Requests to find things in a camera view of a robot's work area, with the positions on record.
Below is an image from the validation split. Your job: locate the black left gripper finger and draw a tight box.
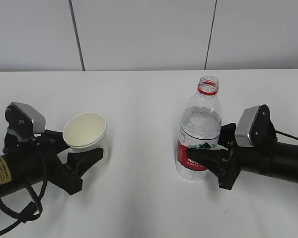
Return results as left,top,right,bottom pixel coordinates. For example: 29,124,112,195
43,130,69,152
67,148,104,178

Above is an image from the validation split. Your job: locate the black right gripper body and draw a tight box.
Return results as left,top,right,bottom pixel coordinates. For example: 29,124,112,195
218,142,241,190

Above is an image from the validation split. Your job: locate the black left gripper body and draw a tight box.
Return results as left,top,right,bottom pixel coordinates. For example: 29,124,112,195
31,135,82,195

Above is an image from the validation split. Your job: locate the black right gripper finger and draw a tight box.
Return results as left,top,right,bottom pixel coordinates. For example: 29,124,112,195
218,123,236,149
186,148,228,177

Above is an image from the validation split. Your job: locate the white paper cup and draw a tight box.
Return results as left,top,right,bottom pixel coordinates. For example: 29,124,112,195
63,112,109,166

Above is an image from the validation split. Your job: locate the Nongfu Spring water bottle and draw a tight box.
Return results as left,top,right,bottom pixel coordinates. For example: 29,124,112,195
175,76,222,181

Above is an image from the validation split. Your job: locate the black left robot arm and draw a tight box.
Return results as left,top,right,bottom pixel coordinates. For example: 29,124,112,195
0,130,104,197

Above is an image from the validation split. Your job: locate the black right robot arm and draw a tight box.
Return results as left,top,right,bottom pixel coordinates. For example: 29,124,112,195
186,123,298,190

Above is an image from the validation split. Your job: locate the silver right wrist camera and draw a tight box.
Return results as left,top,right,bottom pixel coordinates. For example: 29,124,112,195
234,104,277,147

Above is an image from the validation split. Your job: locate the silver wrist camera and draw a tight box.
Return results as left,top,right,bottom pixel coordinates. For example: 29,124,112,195
2,102,46,154
234,104,277,147

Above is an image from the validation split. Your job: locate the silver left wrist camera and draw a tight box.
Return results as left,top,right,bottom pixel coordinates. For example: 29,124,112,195
2,102,46,154

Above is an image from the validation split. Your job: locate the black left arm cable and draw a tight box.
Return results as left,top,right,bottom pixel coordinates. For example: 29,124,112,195
0,141,50,238

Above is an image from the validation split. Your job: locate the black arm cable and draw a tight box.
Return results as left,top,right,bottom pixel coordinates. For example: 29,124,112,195
0,141,50,238
274,129,298,146

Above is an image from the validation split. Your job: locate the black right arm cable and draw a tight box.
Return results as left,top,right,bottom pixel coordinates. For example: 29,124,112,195
274,129,298,146

